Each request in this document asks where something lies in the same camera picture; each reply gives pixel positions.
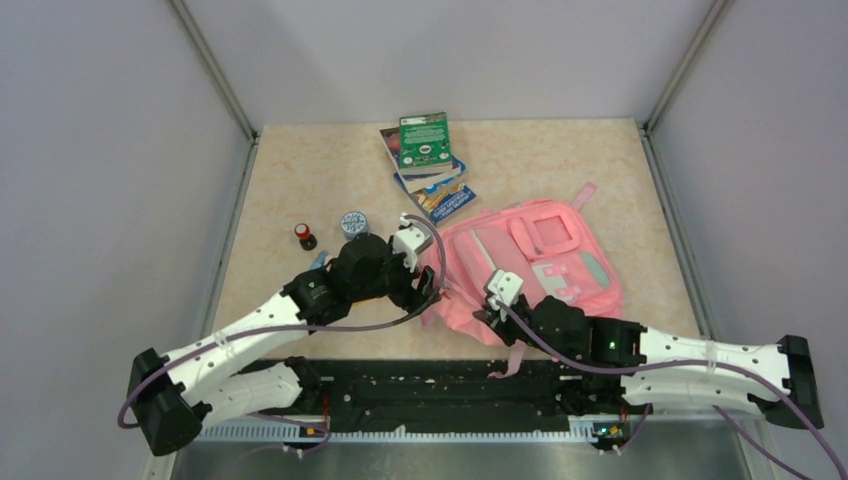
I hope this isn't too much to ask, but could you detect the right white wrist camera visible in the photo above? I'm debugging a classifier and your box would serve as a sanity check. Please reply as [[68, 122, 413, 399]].
[[484, 269, 524, 311]]

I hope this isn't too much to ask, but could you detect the blue treehouse book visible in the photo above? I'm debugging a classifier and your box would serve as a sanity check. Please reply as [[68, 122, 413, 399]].
[[393, 158, 478, 225]]

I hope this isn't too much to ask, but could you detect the green cover book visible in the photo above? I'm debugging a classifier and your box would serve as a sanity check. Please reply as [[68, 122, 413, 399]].
[[398, 111, 452, 175]]

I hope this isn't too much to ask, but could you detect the metal frame rail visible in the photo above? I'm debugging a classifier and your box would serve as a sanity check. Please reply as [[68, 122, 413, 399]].
[[638, 0, 733, 339], [166, 0, 261, 338]]

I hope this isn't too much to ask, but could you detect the pink backpack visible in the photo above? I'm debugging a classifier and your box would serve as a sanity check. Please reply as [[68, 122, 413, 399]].
[[420, 183, 623, 346]]

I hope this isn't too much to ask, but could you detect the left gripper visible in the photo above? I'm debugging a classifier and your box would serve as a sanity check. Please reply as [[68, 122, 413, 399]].
[[351, 236, 441, 316]]

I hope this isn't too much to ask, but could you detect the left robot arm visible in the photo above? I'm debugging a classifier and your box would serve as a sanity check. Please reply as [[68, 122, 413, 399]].
[[117, 223, 445, 457]]

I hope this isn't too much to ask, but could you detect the blue correction tape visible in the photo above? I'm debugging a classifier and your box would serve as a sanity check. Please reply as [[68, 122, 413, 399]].
[[310, 250, 329, 270]]

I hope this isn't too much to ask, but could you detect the metal frame rail right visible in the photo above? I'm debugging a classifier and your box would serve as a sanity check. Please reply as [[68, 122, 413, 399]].
[[638, 0, 733, 339]]

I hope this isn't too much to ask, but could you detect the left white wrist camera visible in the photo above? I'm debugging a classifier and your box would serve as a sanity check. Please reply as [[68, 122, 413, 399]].
[[389, 212, 435, 273]]

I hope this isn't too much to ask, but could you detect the metal frame rail left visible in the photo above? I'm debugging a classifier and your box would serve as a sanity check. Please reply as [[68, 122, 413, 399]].
[[166, 0, 261, 338]]

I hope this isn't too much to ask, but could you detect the black base bar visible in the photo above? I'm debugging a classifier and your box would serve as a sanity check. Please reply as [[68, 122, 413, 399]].
[[254, 356, 657, 435]]

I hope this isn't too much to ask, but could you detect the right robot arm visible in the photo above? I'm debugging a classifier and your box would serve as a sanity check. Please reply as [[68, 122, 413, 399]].
[[473, 296, 824, 429]]

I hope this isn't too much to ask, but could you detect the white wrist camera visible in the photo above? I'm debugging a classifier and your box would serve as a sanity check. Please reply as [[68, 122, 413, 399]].
[[389, 212, 435, 273], [484, 269, 524, 311]]

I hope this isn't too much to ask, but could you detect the red black stamp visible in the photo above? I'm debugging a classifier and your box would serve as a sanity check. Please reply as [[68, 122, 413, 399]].
[[294, 223, 317, 251]]

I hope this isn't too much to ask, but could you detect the blue round jar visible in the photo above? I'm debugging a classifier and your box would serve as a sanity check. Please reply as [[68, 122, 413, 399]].
[[340, 211, 370, 241]]

